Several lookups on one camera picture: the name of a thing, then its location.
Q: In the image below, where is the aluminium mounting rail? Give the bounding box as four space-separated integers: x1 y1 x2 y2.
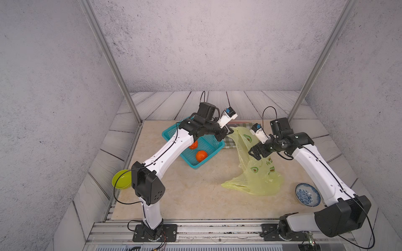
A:
83 219 358 251

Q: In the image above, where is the teal plastic basket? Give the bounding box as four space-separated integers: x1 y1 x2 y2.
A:
155 122 225 170

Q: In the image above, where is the right aluminium frame post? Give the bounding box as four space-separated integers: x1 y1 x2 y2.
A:
288 0 358 121

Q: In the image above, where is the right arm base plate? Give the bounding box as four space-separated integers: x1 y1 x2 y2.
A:
259 223 308 242

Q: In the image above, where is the lime green bowl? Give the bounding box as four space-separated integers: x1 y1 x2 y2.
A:
112 169 132 190

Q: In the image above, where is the left aluminium frame post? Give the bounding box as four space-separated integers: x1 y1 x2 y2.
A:
78 0 142 124

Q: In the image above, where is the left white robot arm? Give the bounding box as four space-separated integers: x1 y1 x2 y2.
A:
131 102 238 235

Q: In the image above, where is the green checkered cloth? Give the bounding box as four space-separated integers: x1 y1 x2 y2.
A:
223 121 253 149

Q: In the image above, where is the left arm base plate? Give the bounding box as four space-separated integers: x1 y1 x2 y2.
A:
133 223 178 242

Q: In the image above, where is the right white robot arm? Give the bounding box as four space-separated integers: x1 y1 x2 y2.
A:
249 118 372 240

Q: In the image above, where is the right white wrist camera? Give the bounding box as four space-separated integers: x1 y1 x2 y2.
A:
250 123 271 144

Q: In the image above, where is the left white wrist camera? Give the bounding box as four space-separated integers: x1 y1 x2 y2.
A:
217 107 238 129

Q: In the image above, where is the yellow-green plastic bag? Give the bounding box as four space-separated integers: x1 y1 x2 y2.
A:
222 127 283 196

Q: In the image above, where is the aluminium frame post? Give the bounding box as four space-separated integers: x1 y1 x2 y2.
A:
78 0 142 124
288 0 358 121

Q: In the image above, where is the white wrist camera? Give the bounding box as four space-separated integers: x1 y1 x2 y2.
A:
217 107 238 129
250 123 271 144

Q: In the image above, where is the blue patterned plate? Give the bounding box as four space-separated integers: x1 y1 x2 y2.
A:
295 183 321 207

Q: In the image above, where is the orange fruit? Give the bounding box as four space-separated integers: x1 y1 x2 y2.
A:
188 141 198 150
196 151 208 163

